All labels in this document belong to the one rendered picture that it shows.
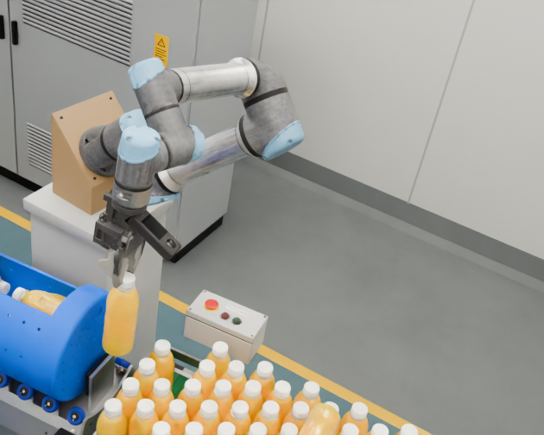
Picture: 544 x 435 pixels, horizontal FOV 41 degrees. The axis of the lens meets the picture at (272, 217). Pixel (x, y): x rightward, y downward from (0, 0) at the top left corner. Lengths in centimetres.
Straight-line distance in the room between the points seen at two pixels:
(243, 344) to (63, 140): 77
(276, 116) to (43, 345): 76
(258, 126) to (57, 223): 73
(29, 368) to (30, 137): 242
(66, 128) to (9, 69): 188
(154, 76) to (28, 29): 236
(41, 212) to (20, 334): 54
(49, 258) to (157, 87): 99
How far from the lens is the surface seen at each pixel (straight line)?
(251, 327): 193
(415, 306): 391
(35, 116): 398
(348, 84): 430
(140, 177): 140
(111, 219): 150
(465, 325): 392
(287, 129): 174
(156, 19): 324
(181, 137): 145
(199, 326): 197
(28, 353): 178
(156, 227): 148
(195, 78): 155
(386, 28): 412
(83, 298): 178
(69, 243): 222
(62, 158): 217
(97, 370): 186
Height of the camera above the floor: 243
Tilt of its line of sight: 35 degrees down
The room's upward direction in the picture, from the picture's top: 11 degrees clockwise
